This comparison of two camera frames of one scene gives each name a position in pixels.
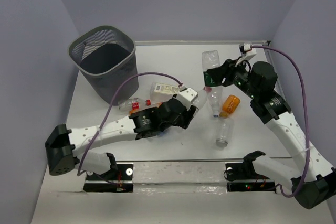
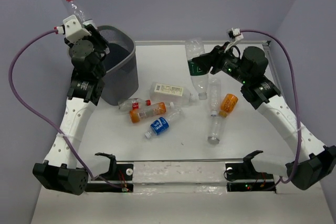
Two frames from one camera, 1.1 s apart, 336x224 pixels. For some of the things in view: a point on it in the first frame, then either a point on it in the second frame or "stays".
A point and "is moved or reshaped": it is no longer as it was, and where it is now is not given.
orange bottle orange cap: (230, 104) stays
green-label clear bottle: (210, 59) is moved or reshaped
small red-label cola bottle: (133, 103) stays
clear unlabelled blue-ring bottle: (215, 96) stays
